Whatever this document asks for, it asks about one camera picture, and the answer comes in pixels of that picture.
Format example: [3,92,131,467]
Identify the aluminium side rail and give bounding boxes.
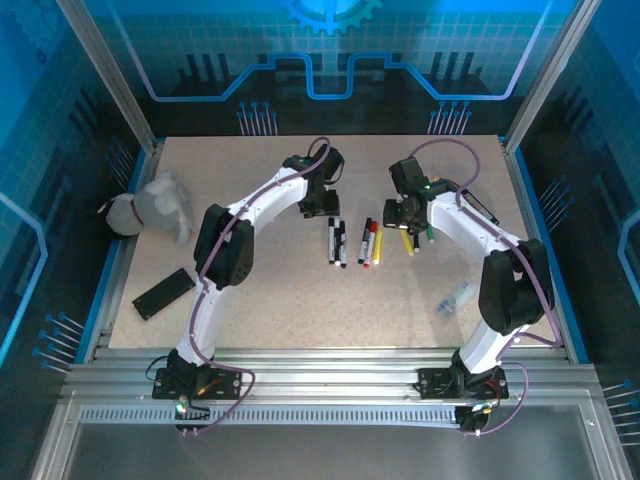
[82,142,169,364]
[502,139,574,361]

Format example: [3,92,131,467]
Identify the aluminium front rails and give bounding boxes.
[62,344,604,404]

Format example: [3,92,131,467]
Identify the red and white marker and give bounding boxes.
[363,220,379,269]

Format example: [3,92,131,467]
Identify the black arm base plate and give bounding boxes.
[417,367,510,401]
[151,366,245,401]

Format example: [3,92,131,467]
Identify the black battery pack orange print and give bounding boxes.
[458,188,500,227]

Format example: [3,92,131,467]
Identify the black adapter with LED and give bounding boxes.
[455,402,494,434]
[172,394,212,432]

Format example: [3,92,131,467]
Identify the clear plastic bag blue items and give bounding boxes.
[433,279,476,319]

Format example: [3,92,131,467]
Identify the aluminium frame post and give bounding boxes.
[53,0,164,154]
[502,0,604,154]

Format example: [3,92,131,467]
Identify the grey metal front panel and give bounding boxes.
[29,392,634,480]

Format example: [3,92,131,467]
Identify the grey slotted cable duct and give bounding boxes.
[77,405,474,427]

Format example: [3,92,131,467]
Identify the black flat rectangular case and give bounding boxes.
[131,267,196,321]

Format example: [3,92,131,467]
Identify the thin black cable loop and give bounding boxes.
[144,355,169,384]

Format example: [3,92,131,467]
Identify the white marker with black cap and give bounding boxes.
[356,217,373,266]

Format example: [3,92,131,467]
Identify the grey plush toy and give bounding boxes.
[97,168,196,245]

